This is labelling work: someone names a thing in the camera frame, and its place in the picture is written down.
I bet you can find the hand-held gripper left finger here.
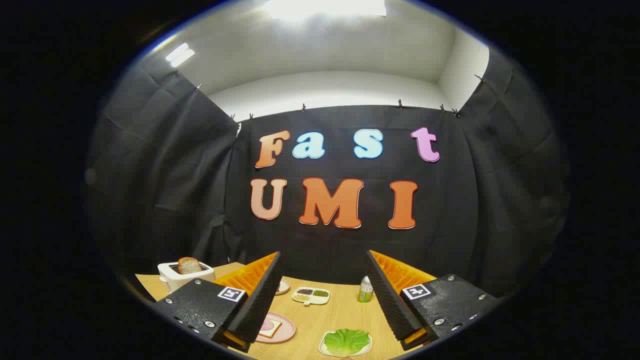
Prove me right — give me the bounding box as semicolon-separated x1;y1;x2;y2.
151;251;283;354

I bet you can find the green lettuce leaf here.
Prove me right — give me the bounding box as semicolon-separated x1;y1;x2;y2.
323;328;371;358

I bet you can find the small ceiling light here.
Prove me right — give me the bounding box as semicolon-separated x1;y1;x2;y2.
165;42;196;68

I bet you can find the white toaster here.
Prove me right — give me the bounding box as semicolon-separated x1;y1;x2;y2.
157;261;216;293

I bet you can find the white square plate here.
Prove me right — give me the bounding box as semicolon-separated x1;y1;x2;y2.
318;331;373;358

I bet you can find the green labelled metal bottle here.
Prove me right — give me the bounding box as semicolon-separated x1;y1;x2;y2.
357;275;375;303

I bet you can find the pink round plate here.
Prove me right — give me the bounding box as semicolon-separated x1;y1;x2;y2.
255;312;297;344

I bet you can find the black backdrop cloth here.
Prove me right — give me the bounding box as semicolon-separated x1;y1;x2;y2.
85;47;571;301

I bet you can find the white divided dish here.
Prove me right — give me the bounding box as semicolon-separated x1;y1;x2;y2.
291;287;331;306

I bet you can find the white bread slice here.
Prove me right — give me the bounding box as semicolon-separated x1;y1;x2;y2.
258;318;283;339

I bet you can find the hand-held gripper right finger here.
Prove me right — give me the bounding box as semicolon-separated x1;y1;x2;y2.
365;249;502;352

